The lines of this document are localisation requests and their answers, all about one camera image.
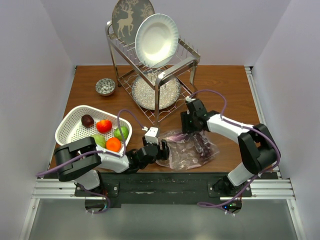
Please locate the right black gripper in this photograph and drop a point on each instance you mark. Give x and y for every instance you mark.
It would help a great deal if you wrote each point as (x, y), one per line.
(185, 127)

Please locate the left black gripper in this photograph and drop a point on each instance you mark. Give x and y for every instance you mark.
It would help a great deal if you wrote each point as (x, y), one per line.
(163, 153)

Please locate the purple fake eggplant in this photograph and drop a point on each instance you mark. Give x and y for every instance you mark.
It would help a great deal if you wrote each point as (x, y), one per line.
(176, 138)

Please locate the clear zip top bag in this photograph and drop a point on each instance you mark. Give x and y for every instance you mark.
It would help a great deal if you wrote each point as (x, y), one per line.
(185, 155)

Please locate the red fake grape bunch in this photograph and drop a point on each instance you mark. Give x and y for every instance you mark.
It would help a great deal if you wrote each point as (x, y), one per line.
(205, 149)

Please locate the small green fake vegetable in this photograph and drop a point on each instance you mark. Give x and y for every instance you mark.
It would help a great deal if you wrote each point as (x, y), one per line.
(121, 133)

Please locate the fake orange fruit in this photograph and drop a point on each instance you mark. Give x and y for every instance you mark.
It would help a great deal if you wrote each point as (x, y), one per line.
(113, 144)

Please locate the green fake cabbage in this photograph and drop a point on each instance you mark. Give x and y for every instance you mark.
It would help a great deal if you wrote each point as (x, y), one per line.
(99, 140)

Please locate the orange fake tomato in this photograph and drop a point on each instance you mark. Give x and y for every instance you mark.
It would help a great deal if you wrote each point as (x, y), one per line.
(104, 126)

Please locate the dark red fake fruit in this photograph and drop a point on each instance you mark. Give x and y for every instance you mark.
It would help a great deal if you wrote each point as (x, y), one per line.
(87, 121)

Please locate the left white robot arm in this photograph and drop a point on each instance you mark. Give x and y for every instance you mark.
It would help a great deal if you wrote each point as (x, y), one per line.
(76, 161)

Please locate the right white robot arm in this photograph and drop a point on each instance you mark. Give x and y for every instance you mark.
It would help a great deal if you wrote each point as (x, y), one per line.
(257, 148)

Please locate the steel dish rack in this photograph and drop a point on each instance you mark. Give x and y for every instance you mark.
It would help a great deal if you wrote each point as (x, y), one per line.
(127, 67)

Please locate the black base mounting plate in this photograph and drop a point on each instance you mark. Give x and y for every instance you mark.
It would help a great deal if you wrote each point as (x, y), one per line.
(165, 188)

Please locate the speckled plate lower shelf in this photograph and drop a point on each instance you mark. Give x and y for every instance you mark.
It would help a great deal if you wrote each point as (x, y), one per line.
(144, 95)

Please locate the small patterned bowl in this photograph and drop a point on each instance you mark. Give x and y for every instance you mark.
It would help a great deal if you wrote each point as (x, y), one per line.
(105, 87)

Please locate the white fluted plate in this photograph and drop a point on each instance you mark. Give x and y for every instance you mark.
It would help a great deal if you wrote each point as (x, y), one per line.
(156, 40)

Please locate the white perforated plastic basket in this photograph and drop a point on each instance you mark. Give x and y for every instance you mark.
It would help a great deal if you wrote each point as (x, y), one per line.
(71, 128)

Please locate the grey deer plate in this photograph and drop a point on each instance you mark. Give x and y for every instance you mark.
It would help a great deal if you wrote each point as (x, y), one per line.
(127, 17)

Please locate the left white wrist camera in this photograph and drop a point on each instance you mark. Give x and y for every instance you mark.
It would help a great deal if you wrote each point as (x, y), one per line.
(151, 135)

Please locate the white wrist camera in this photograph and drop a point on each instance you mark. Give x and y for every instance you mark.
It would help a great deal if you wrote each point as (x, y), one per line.
(151, 135)
(189, 99)

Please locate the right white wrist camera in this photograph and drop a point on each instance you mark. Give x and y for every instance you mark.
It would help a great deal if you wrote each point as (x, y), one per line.
(189, 99)

